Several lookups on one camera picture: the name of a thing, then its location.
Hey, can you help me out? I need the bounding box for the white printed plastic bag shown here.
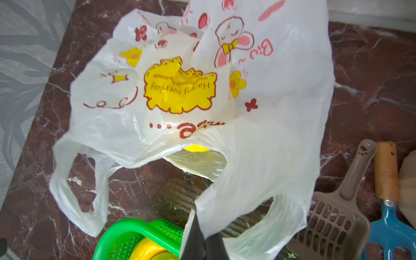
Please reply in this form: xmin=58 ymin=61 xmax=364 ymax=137
xmin=49 ymin=1 xmax=335 ymax=260

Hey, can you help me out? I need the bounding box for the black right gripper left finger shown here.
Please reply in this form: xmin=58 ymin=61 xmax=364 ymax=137
xmin=186 ymin=211 xmax=205 ymax=260

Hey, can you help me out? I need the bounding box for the yellow banana pair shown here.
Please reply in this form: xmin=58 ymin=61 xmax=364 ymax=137
xmin=129 ymin=238 xmax=179 ymax=260

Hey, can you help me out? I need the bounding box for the green plastic perforated basket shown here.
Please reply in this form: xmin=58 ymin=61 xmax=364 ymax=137
xmin=93 ymin=218 xmax=184 ymax=260

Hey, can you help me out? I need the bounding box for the beige plastic flower pot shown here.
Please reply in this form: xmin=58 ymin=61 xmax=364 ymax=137
xmin=399 ymin=151 xmax=416 ymax=228

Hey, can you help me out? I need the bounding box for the yellow banana bunch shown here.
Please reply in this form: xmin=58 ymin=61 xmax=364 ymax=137
xmin=184 ymin=145 xmax=210 ymax=153

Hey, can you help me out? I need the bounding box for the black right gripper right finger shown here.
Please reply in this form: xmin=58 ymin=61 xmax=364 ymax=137
xmin=205 ymin=235 xmax=229 ymax=260

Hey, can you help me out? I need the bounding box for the taupe plastic slotted scoop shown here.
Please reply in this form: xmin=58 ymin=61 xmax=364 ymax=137
xmin=287 ymin=139 xmax=377 ymax=260

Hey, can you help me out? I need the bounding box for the blue garden hand fork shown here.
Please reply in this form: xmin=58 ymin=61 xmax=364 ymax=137
xmin=366 ymin=141 xmax=416 ymax=260

